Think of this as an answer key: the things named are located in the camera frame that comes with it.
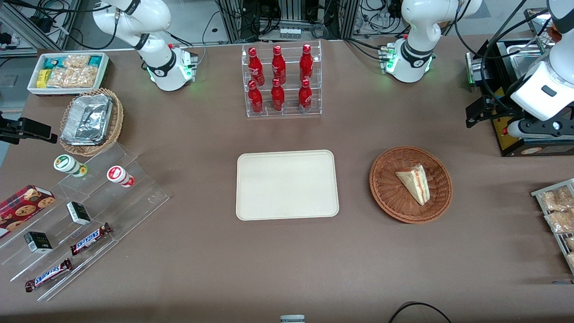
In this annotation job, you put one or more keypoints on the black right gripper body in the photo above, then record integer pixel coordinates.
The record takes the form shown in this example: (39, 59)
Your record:
(10, 129)

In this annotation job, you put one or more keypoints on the triangle sandwich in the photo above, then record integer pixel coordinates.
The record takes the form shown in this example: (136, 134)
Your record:
(416, 184)

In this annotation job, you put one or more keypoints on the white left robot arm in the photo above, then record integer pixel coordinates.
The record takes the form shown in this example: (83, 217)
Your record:
(417, 27)

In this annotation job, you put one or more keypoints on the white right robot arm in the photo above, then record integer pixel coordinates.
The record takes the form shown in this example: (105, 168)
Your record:
(134, 18)

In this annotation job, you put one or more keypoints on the light wicker basket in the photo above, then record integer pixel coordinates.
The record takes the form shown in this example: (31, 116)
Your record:
(116, 121)

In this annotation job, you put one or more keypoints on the brown wicker basket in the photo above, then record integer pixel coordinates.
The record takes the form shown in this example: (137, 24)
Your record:
(390, 188)

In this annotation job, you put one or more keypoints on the cream plastic tray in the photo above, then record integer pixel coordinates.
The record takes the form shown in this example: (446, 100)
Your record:
(287, 185)

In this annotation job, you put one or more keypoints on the white snack bin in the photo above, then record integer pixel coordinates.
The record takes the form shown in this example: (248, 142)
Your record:
(33, 87)

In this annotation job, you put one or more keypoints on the silver box with green light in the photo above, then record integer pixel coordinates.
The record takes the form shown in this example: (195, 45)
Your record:
(473, 67)

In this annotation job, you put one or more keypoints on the green lid yogurt cup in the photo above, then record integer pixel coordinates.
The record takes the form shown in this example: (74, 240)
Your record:
(67, 163)

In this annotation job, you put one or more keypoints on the black food warmer appliance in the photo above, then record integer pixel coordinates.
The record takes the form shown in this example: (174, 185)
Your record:
(556, 150)

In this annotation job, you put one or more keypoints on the yellow snack pack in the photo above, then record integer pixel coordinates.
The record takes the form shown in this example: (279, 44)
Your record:
(42, 78)

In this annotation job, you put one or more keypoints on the stack of foil trays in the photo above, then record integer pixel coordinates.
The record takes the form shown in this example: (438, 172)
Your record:
(87, 120)

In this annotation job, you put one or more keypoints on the clear cracker pack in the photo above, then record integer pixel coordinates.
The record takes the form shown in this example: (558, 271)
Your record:
(60, 77)
(86, 77)
(76, 61)

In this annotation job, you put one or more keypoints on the teal snack pack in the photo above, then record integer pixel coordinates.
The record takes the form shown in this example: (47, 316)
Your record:
(95, 61)
(53, 62)

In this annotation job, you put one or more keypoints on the red chocolate chip cookie box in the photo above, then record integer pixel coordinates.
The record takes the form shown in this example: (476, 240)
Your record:
(24, 206)

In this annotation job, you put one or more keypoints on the red lid yogurt cup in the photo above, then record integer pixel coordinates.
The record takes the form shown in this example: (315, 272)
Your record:
(117, 174)

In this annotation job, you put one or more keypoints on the small black box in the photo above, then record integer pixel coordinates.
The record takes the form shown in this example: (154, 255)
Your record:
(38, 242)
(79, 213)

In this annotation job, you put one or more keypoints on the clear bagged snack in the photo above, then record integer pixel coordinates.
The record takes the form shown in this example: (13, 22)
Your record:
(560, 222)
(556, 199)
(570, 243)
(571, 260)

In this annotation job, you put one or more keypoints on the Snickers bar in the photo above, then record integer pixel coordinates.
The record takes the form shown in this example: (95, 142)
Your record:
(89, 239)
(48, 275)

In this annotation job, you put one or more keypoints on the clear acrylic tiered shelf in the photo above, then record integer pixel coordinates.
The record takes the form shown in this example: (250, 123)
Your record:
(134, 202)

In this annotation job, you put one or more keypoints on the red cola bottle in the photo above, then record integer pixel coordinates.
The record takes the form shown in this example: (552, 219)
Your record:
(278, 65)
(255, 67)
(305, 96)
(255, 99)
(277, 96)
(306, 63)

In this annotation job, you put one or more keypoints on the clear acrylic bottle rack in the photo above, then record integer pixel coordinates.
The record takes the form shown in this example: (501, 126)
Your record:
(291, 112)

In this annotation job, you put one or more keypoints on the white power strip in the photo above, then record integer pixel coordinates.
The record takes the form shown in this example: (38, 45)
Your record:
(289, 32)

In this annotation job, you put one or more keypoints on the small grey device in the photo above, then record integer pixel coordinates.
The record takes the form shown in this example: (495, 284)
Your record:
(292, 319)

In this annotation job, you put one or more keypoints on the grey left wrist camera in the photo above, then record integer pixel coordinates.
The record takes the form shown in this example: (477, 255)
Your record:
(520, 128)

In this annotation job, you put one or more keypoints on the aluminium frame rack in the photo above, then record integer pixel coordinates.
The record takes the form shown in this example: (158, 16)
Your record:
(291, 13)

